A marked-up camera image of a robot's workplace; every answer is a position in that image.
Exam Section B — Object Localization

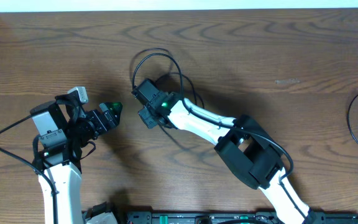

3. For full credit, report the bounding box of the short black cable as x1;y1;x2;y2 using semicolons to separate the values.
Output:
154;72;205;109

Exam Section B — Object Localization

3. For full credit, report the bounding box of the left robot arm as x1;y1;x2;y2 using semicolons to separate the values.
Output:
30;90;122;223

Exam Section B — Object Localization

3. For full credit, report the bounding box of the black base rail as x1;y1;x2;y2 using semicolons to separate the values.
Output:
82;202;358;224

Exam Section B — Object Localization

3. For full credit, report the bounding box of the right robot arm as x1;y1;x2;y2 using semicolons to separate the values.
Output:
132;79;316;223

